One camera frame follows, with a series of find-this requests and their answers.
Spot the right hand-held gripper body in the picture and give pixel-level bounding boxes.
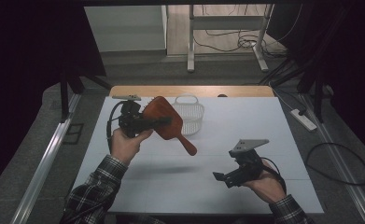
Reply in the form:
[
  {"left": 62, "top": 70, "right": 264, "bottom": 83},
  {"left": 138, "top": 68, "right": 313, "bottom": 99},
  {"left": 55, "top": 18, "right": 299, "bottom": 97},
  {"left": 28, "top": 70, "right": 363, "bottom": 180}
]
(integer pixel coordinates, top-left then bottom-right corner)
[{"left": 228, "top": 138, "right": 265, "bottom": 185}]

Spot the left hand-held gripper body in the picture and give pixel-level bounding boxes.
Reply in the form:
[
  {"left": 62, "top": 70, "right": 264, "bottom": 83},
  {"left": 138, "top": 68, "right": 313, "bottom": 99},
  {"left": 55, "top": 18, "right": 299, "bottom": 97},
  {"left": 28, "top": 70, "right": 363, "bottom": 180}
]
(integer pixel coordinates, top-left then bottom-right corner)
[{"left": 111, "top": 94, "right": 156, "bottom": 138}]

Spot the brown wooden hairbrush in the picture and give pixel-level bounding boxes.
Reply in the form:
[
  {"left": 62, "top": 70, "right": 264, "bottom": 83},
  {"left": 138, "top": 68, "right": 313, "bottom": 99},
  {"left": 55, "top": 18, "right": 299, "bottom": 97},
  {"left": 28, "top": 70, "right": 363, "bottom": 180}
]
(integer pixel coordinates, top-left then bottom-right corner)
[{"left": 142, "top": 95, "right": 199, "bottom": 157}]

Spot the white plastic basket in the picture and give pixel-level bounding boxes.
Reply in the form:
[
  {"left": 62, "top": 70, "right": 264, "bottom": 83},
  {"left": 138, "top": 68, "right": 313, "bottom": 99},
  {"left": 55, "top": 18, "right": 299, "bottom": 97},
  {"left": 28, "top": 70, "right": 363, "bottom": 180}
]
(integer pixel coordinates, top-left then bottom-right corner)
[{"left": 170, "top": 93, "right": 205, "bottom": 136}]

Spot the person's left hand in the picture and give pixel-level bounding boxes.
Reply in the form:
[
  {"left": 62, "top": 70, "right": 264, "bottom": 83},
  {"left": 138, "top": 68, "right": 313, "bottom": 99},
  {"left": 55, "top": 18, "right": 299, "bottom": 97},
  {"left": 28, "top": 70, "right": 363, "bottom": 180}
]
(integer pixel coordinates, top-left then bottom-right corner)
[{"left": 110, "top": 127, "right": 155, "bottom": 166}]

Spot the person's right hand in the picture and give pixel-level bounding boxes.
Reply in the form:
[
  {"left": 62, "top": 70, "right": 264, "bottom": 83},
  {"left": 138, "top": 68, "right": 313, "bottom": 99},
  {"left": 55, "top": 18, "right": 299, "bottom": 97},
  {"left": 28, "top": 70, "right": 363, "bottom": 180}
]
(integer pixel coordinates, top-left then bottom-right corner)
[{"left": 241, "top": 167, "right": 288, "bottom": 205}]

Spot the white table mat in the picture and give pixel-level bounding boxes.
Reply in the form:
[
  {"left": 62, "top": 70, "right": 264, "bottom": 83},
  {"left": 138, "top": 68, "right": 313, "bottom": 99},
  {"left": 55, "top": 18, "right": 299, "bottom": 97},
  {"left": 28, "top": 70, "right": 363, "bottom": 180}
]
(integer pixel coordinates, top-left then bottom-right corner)
[{"left": 74, "top": 96, "right": 325, "bottom": 216}]

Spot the wooden table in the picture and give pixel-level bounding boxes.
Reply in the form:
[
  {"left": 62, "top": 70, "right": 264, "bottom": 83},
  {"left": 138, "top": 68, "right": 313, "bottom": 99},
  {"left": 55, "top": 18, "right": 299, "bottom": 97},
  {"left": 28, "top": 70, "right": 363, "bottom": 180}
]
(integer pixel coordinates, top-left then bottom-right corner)
[{"left": 108, "top": 85, "right": 275, "bottom": 98}]

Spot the white power strip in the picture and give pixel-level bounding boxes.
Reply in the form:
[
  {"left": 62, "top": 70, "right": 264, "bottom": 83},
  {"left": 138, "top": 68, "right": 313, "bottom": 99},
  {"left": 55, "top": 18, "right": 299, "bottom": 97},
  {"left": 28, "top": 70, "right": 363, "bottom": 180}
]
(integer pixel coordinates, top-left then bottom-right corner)
[{"left": 290, "top": 108, "right": 317, "bottom": 132}]

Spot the white cabinet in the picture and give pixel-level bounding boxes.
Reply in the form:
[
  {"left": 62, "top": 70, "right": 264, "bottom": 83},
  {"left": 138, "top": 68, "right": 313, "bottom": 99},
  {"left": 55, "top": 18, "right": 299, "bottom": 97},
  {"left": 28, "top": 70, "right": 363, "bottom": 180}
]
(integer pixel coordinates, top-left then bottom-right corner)
[{"left": 84, "top": 5, "right": 168, "bottom": 53}]

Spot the black tripod stand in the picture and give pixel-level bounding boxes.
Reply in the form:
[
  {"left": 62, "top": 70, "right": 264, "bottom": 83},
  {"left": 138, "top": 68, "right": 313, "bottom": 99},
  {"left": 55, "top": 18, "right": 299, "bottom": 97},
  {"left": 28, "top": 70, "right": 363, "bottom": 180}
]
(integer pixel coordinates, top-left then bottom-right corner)
[{"left": 258, "top": 8, "right": 349, "bottom": 123}]

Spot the dark curtain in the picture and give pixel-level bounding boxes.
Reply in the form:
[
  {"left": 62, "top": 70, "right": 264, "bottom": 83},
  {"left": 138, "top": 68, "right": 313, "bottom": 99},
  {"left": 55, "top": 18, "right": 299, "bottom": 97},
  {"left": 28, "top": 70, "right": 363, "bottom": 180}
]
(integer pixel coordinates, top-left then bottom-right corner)
[
  {"left": 0, "top": 0, "right": 107, "bottom": 200},
  {"left": 265, "top": 0, "right": 365, "bottom": 155}
]

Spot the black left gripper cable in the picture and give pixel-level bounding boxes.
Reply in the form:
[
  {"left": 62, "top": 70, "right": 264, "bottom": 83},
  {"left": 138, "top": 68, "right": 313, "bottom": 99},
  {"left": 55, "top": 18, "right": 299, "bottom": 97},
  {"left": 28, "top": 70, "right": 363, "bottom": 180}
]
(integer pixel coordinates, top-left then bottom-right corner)
[{"left": 106, "top": 100, "right": 126, "bottom": 154}]

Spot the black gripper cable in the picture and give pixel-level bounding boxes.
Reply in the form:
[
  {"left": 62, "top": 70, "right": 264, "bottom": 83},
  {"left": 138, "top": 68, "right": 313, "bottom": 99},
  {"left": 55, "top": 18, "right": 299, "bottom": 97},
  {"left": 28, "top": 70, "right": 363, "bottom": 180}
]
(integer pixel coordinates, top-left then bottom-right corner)
[
  {"left": 259, "top": 157, "right": 288, "bottom": 194},
  {"left": 106, "top": 100, "right": 126, "bottom": 154}
]

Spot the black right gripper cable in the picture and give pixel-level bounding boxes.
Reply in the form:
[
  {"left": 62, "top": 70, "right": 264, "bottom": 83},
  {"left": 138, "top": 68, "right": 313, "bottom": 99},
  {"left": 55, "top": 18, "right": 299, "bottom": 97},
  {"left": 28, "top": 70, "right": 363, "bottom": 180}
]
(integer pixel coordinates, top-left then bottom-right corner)
[{"left": 259, "top": 157, "right": 288, "bottom": 194}]

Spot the black floor bracket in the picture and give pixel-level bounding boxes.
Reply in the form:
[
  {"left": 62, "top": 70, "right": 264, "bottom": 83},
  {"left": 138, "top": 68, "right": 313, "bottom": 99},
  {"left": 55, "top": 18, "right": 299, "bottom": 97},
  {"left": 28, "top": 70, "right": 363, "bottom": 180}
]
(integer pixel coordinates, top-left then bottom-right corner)
[{"left": 62, "top": 122, "right": 85, "bottom": 146}]

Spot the white power strip cable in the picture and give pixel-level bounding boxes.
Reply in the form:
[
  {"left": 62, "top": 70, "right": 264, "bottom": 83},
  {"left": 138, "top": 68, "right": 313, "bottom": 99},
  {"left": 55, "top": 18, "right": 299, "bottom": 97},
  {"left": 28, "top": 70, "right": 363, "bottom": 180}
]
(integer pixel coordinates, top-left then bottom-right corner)
[{"left": 268, "top": 81, "right": 300, "bottom": 112}]

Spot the aluminium rail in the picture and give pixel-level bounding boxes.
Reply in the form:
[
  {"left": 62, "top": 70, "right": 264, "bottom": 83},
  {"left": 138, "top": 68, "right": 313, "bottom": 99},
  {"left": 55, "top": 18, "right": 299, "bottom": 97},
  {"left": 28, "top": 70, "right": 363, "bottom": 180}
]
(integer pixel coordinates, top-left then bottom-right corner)
[
  {"left": 10, "top": 92, "right": 82, "bottom": 224},
  {"left": 298, "top": 92, "right": 365, "bottom": 224}
]

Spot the black looped floor cable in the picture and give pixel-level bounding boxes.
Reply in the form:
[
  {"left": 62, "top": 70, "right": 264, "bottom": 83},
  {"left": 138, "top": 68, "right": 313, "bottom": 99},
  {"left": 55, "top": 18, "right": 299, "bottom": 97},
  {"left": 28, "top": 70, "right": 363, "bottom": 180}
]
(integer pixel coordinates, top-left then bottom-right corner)
[{"left": 305, "top": 142, "right": 365, "bottom": 187}]

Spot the tangle of floor cables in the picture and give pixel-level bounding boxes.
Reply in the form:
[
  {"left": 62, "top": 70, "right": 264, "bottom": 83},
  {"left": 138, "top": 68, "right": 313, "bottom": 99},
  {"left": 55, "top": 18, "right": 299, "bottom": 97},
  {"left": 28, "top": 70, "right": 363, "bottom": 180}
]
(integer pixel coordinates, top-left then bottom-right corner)
[{"left": 192, "top": 3, "right": 304, "bottom": 59}]

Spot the white desk frame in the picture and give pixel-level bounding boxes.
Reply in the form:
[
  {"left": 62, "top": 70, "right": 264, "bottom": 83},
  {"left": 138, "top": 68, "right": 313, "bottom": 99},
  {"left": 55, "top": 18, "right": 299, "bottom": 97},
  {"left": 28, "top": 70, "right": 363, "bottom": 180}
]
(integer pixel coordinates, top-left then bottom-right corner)
[{"left": 187, "top": 3, "right": 275, "bottom": 74}]

